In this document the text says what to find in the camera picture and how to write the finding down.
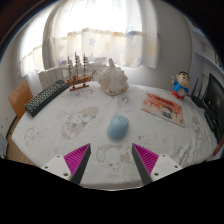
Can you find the black router with antennas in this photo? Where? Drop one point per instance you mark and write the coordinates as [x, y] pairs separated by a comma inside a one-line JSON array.
[[199, 100]]

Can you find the white wall shelf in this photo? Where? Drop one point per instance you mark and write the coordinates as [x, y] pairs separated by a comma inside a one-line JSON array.
[[208, 56]]

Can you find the white printed tablecloth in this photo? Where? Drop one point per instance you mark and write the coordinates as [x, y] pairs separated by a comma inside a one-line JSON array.
[[66, 140]]

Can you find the cartoon boy figurine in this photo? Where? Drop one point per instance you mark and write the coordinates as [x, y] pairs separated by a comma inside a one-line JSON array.
[[180, 86]]

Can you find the black keyboard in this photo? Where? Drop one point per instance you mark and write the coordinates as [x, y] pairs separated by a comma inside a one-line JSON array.
[[45, 98]]

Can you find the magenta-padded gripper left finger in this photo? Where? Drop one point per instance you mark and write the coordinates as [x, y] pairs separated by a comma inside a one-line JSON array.
[[76, 158]]

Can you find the large white conch shell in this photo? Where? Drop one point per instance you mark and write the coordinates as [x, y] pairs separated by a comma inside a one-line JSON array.
[[113, 80]]

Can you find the white star-print curtain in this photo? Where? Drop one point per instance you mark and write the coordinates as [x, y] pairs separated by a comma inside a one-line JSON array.
[[100, 43]]

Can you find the white radiator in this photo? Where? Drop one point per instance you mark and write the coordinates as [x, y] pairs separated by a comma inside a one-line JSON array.
[[50, 75]]

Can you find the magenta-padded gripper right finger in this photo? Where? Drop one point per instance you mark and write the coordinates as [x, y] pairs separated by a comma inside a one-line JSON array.
[[147, 158]]

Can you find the black box device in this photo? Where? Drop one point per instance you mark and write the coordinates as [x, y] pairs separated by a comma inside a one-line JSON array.
[[213, 125]]

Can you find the wooden chair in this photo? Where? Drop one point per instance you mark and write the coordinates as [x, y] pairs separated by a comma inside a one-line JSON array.
[[20, 98]]

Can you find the red printed mouse pad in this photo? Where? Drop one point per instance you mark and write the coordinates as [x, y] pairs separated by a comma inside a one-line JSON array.
[[163, 108]]

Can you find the black monitor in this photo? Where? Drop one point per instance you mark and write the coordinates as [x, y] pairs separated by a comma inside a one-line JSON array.
[[215, 98]]

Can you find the light blue computer mouse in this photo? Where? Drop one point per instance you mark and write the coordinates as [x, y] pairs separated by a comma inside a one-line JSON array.
[[118, 127]]

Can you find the wooden model sailing ship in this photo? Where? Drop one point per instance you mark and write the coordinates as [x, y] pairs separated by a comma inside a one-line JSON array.
[[78, 80]]

